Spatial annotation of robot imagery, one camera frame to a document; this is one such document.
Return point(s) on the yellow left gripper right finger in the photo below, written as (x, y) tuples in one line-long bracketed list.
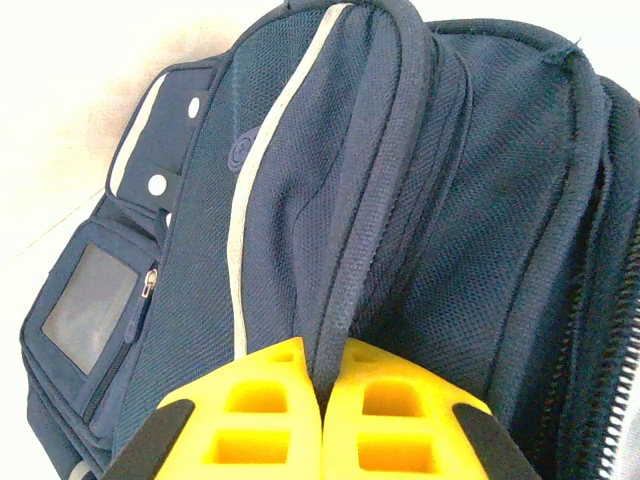
[(400, 430)]

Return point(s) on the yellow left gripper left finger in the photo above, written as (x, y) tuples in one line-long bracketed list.
[(250, 430)]

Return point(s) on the navy blue student backpack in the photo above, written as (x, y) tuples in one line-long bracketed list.
[(400, 200)]

